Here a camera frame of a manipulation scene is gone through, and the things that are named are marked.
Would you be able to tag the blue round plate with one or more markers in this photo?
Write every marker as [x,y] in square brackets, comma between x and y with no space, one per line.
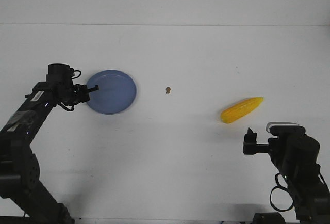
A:
[116,92]

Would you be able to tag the yellow plastic corn cob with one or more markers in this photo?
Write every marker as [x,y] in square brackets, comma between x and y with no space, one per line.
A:
[240,109]

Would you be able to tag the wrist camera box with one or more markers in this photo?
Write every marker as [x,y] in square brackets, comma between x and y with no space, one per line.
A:
[279,128]

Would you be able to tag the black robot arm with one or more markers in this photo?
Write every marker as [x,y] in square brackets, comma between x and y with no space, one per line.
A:
[295,154]
[20,170]

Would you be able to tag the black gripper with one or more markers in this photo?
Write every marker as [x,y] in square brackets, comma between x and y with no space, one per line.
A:
[276,148]
[74,94]

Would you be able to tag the brown chipped table spot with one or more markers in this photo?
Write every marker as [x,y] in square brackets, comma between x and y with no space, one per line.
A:
[168,90]

